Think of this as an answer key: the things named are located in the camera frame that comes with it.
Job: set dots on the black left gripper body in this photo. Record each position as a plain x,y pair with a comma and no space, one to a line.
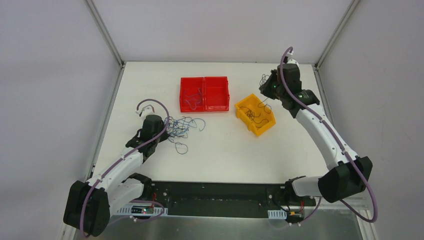
160,136

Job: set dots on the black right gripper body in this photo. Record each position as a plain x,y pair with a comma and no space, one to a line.
269,87

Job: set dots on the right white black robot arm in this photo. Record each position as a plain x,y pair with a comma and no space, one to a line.
347,171

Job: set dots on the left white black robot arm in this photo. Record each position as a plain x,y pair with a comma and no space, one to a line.
91,204

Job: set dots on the yellow plastic bin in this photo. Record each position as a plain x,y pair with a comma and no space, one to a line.
256,114

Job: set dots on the left red plastic bin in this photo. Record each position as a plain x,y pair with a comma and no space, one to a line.
191,96

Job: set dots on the red plastic bin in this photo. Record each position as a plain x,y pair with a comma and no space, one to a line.
216,94
191,96

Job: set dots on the right red plastic bin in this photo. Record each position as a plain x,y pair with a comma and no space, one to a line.
216,94

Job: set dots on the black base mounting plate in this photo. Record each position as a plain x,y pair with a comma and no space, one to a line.
232,200

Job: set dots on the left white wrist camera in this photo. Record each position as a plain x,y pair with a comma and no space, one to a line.
145,111

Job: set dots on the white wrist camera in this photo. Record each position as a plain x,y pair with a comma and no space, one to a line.
145,111
288,59

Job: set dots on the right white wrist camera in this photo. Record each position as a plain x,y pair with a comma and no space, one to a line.
288,59

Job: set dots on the left white cable duct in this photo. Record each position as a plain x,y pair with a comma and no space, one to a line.
141,211

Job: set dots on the white cable duct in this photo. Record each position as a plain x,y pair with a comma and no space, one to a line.
141,211
277,214

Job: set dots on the right white cable duct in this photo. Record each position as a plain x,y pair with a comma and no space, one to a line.
277,214

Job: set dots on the aluminium frame rail left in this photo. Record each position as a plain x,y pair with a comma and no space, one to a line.
93,77

